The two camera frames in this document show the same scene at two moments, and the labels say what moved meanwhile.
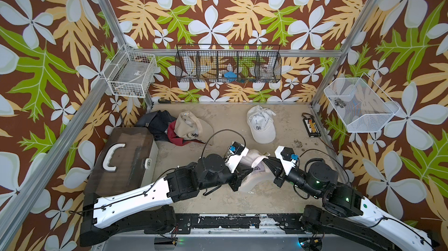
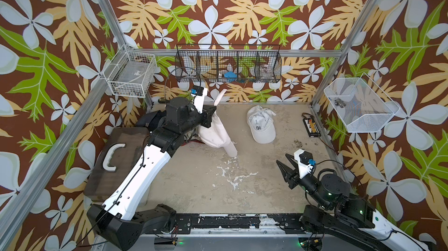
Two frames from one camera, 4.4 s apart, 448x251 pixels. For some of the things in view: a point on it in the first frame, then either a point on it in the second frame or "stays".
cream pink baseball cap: (261, 174) to (216, 136)
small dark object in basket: (340, 103) stays
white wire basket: (130, 73) stays
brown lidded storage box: (129, 160) stays
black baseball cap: (158, 122) stays
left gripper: (236, 176) to (205, 115)
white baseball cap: (262, 124) stays
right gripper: (279, 172) to (291, 175)
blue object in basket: (231, 76) stays
